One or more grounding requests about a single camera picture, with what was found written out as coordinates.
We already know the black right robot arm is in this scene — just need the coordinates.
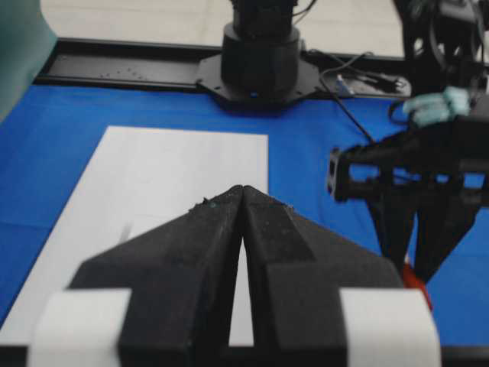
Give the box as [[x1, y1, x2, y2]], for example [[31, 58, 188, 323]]
[[327, 1, 488, 287]]

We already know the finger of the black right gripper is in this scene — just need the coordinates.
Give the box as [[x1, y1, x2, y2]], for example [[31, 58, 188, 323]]
[[414, 202, 478, 283], [367, 198, 416, 268]]

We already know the blue table cloth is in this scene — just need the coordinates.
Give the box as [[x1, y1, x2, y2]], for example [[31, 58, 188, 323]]
[[0, 83, 489, 347]]

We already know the orange soldering iron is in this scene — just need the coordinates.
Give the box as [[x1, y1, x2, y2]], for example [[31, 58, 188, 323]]
[[402, 263, 433, 311]]

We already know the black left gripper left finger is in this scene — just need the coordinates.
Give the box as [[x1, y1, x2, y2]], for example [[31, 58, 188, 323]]
[[28, 184, 245, 367]]

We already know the green backdrop curtain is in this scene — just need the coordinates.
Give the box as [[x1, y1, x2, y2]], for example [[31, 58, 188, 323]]
[[1, 0, 57, 120]]

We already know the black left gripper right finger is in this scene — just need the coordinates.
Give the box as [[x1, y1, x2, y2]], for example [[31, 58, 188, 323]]
[[242, 184, 442, 367]]

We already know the white paper sheet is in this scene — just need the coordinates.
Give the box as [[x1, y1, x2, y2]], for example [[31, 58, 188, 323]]
[[1, 126, 268, 345]]

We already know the black mounting rail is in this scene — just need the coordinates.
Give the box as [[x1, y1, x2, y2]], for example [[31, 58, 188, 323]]
[[34, 38, 411, 98]]

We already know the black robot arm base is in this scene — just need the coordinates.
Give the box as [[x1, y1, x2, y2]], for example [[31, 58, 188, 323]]
[[196, 1, 319, 109]]

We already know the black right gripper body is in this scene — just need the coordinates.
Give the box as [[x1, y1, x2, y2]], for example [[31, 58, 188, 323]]
[[326, 116, 488, 207]]

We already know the black cable on table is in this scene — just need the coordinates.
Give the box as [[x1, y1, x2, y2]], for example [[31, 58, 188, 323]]
[[301, 47, 410, 145]]

